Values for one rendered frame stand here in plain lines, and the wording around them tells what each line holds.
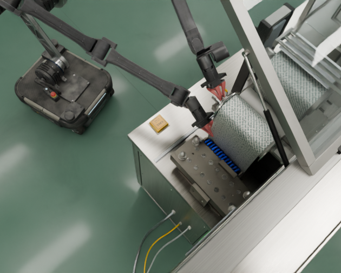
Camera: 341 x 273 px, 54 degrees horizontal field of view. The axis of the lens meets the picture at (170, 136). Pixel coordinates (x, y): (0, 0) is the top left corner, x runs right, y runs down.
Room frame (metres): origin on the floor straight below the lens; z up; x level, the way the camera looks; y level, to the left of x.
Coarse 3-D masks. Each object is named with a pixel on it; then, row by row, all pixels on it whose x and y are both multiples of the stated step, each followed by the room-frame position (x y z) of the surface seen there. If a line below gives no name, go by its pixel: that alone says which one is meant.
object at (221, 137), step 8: (216, 128) 0.63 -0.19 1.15; (208, 136) 0.65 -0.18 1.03; (216, 136) 0.62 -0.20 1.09; (224, 136) 0.60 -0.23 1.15; (216, 144) 0.61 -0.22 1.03; (224, 144) 0.59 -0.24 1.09; (232, 144) 0.57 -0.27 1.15; (224, 152) 0.58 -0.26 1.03; (232, 152) 0.56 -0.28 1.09; (240, 152) 0.54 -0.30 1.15; (232, 160) 0.54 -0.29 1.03; (240, 160) 0.52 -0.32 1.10; (248, 160) 0.51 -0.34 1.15; (240, 168) 0.51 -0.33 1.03
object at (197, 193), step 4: (196, 184) 0.41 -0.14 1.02; (192, 188) 0.40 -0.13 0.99; (196, 188) 0.39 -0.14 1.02; (200, 188) 0.40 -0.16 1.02; (192, 192) 0.40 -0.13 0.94; (196, 192) 0.38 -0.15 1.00; (200, 192) 0.38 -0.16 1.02; (204, 192) 0.38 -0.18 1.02; (196, 196) 0.38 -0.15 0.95; (200, 196) 0.37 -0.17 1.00; (204, 196) 0.36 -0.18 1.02; (200, 200) 0.36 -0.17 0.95; (204, 200) 0.35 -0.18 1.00; (208, 200) 0.35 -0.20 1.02; (204, 204) 0.34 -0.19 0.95
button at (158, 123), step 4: (156, 116) 0.77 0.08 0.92; (160, 116) 0.77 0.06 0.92; (152, 120) 0.74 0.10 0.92; (156, 120) 0.75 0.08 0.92; (160, 120) 0.75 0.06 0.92; (164, 120) 0.75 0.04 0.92; (152, 124) 0.72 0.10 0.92; (156, 124) 0.73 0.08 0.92; (160, 124) 0.73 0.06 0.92; (164, 124) 0.73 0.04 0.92; (156, 128) 0.70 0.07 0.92; (160, 128) 0.70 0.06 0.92
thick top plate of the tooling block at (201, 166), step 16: (192, 144) 0.60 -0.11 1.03; (176, 160) 0.51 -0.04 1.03; (192, 160) 0.52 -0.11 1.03; (208, 160) 0.53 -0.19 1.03; (192, 176) 0.44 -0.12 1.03; (208, 176) 0.45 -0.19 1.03; (224, 176) 0.47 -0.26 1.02; (208, 192) 0.38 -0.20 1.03; (224, 192) 0.39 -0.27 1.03; (240, 192) 0.40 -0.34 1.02; (224, 208) 0.32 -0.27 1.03
